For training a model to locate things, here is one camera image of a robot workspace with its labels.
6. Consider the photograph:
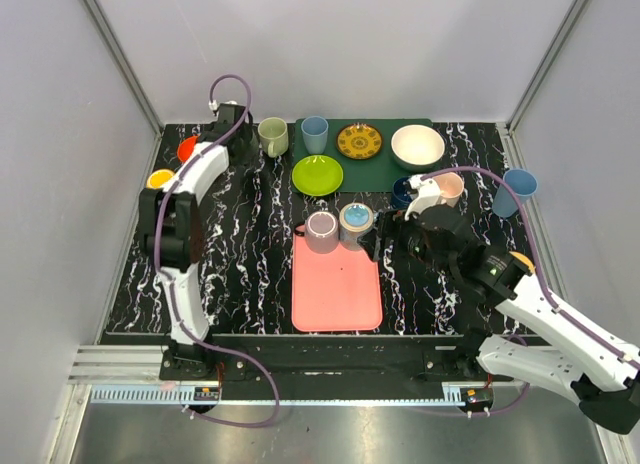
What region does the light blue mug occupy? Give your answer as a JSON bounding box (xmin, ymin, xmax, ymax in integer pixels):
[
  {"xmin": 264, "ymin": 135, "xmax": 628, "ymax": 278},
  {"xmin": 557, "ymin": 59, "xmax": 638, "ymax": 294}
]
[{"xmin": 339, "ymin": 202, "xmax": 374, "ymax": 251}]

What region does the red bowl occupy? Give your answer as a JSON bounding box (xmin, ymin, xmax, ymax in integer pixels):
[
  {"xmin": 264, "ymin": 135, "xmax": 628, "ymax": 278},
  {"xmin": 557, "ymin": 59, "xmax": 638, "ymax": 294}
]
[{"xmin": 176, "ymin": 136, "xmax": 198, "ymax": 163}]

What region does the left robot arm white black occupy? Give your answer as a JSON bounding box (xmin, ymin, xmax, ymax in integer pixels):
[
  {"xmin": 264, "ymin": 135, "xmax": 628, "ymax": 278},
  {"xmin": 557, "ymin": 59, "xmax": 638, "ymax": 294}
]
[{"xmin": 138, "ymin": 101, "xmax": 257, "ymax": 380}]

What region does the dark green mat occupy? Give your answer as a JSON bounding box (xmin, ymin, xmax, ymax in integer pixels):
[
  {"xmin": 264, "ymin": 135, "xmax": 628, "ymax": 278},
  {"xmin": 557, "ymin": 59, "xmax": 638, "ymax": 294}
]
[{"xmin": 293, "ymin": 118, "xmax": 444, "ymax": 193}]

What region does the pink tray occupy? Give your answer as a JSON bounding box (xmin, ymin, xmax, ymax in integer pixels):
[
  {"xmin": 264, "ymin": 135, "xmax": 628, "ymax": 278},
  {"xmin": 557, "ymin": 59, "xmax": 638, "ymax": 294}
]
[{"xmin": 292, "ymin": 236, "xmax": 383, "ymax": 332}]

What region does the pink mug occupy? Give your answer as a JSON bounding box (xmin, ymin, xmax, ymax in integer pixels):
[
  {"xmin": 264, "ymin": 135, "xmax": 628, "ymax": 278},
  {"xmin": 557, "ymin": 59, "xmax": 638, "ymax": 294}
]
[{"xmin": 434, "ymin": 172, "xmax": 465, "ymax": 207}]

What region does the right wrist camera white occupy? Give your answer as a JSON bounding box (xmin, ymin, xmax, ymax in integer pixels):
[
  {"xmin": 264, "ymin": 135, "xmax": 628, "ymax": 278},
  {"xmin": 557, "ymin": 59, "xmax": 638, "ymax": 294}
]
[{"xmin": 404, "ymin": 174, "xmax": 442, "ymax": 221}]

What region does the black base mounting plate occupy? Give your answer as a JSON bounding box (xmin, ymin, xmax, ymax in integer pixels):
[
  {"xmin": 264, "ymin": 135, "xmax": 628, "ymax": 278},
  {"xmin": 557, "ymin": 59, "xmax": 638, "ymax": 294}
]
[{"xmin": 160, "ymin": 335, "xmax": 487, "ymax": 382}]

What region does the right aluminium frame post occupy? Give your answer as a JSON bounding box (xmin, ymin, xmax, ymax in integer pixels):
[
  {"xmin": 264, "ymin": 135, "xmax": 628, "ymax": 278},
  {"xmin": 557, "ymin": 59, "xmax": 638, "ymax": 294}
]
[{"xmin": 505, "ymin": 0, "xmax": 591, "ymax": 135}]

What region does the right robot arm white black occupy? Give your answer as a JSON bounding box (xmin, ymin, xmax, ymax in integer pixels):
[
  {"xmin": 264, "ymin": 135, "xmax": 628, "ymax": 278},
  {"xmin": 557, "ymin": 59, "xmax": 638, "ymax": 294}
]
[{"xmin": 357, "ymin": 205, "xmax": 639, "ymax": 435}]

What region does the front aluminium rail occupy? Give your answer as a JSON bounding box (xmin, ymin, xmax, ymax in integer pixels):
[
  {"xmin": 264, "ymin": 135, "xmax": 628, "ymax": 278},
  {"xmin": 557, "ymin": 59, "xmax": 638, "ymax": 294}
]
[{"xmin": 91, "ymin": 376, "xmax": 485, "ymax": 406}]

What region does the light green mug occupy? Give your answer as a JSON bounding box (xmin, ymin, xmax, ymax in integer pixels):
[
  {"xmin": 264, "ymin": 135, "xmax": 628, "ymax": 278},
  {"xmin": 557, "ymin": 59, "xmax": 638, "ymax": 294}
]
[{"xmin": 258, "ymin": 117, "xmax": 289, "ymax": 158}]

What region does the white bowl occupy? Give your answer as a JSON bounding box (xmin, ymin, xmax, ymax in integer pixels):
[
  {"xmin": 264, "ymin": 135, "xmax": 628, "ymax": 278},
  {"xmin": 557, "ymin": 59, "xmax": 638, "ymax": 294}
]
[{"xmin": 391, "ymin": 124, "xmax": 445, "ymax": 172}]

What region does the blue cup at right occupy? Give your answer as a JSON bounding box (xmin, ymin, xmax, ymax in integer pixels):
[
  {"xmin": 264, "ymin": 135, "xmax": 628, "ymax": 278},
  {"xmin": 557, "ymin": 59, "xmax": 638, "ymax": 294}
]
[{"xmin": 492, "ymin": 168, "xmax": 538, "ymax": 218}]

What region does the yellow orange bowl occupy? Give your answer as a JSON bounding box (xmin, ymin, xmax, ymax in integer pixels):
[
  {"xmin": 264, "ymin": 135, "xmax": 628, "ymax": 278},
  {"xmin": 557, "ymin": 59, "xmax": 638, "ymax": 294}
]
[{"xmin": 510, "ymin": 251, "xmax": 535, "ymax": 273}]

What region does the purple mug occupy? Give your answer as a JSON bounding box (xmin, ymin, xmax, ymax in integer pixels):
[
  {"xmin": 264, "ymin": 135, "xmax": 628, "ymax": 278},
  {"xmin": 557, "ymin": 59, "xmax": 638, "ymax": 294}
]
[{"xmin": 304, "ymin": 211, "xmax": 339, "ymax": 254}]

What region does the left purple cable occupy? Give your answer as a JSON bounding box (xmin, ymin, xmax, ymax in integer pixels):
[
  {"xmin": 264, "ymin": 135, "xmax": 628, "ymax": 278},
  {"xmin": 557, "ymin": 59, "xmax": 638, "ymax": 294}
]
[{"xmin": 153, "ymin": 73, "xmax": 281, "ymax": 428}]

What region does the yellow mug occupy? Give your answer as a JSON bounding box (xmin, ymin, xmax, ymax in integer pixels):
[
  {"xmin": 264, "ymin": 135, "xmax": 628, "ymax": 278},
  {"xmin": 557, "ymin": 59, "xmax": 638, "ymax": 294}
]
[{"xmin": 145, "ymin": 169, "xmax": 175, "ymax": 189}]

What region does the yellow patterned plate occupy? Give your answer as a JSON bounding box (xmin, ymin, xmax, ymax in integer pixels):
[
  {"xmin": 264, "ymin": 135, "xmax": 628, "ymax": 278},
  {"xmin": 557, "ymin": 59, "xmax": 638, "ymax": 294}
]
[{"xmin": 336, "ymin": 123, "xmax": 383, "ymax": 160}]

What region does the blue cup on mat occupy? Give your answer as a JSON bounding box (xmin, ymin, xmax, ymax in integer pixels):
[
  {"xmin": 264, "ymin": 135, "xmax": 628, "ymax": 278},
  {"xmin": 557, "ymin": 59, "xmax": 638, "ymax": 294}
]
[{"xmin": 301, "ymin": 116, "xmax": 329, "ymax": 155}]

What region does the aluminium frame post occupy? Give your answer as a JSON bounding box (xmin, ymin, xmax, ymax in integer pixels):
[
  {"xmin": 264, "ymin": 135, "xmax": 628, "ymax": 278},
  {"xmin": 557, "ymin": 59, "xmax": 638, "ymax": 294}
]
[
  {"xmin": 505, "ymin": 0, "xmax": 591, "ymax": 135},
  {"xmin": 80, "ymin": 0, "xmax": 164, "ymax": 136}
]

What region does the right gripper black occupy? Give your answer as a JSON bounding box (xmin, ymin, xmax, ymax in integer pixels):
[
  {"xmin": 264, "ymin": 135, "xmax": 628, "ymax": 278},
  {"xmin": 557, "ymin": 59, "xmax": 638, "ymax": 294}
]
[{"xmin": 357, "ymin": 207, "xmax": 456, "ymax": 278}]

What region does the lime green plate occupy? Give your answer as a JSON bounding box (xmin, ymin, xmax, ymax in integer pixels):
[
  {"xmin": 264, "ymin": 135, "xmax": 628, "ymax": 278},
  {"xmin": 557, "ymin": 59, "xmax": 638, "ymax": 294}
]
[{"xmin": 292, "ymin": 155, "xmax": 344, "ymax": 197}]

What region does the left aluminium frame post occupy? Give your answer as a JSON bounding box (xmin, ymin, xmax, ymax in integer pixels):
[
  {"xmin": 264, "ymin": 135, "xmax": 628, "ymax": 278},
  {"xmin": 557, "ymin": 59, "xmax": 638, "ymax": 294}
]
[{"xmin": 80, "ymin": 0, "xmax": 164, "ymax": 136}]

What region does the navy blue mug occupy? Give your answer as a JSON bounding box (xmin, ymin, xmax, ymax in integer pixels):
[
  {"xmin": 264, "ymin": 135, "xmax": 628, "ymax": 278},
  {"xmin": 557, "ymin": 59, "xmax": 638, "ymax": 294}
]
[{"xmin": 390, "ymin": 177, "xmax": 413, "ymax": 209}]

